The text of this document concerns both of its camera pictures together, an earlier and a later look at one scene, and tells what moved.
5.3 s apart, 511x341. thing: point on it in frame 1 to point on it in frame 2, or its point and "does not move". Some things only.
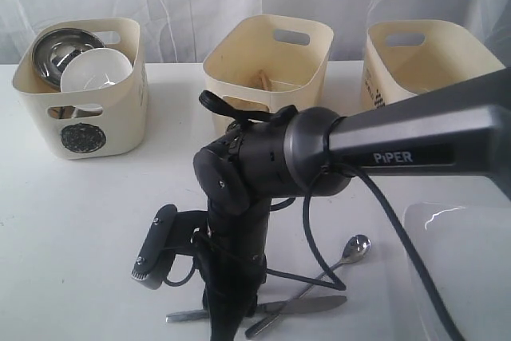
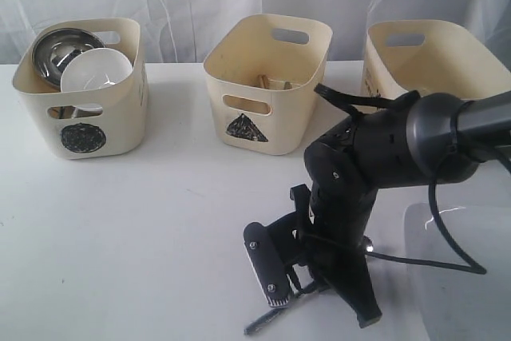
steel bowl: [53, 51] does not move
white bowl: [94, 69] does not move
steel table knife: [303, 305] to [264, 319]
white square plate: [465, 250] does not move
